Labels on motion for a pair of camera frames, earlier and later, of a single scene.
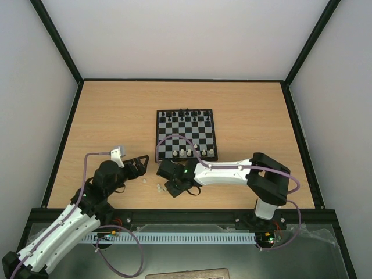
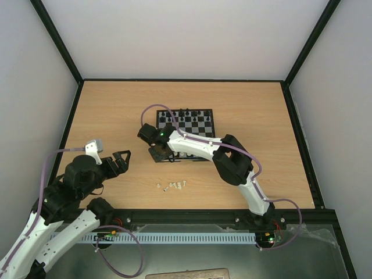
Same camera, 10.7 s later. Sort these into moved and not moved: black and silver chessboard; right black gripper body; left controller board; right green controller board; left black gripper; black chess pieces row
Moved: right black gripper body; left black gripper
Not moved: left controller board; black chess pieces row; right green controller board; black and silver chessboard
